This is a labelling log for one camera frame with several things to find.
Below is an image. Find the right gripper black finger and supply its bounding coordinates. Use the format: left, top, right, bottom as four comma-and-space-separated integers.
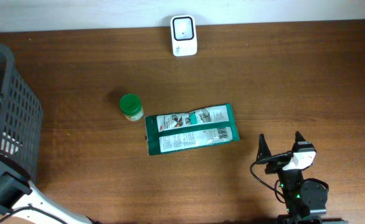
292, 131, 308, 152
256, 134, 272, 164

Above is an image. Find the green white wipes packet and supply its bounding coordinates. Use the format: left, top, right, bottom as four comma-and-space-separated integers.
145, 103, 240, 156

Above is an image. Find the green lid small jar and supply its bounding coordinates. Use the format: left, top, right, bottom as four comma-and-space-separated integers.
119, 94, 144, 121

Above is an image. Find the white printed tube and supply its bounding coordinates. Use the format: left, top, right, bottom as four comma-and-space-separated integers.
0, 126, 23, 157

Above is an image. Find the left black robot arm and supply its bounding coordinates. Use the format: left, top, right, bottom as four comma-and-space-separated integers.
0, 154, 95, 223

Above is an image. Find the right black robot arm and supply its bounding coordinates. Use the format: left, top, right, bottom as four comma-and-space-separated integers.
250, 131, 347, 224

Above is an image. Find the white barcode scanner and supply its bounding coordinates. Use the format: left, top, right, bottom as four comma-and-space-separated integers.
170, 15, 197, 57

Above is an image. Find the grey plastic mesh basket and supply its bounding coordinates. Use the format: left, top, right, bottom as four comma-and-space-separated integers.
0, 44, 43, 182

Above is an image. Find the left black camera cable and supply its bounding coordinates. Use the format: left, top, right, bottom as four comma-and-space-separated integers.
0, 205, 68, 224

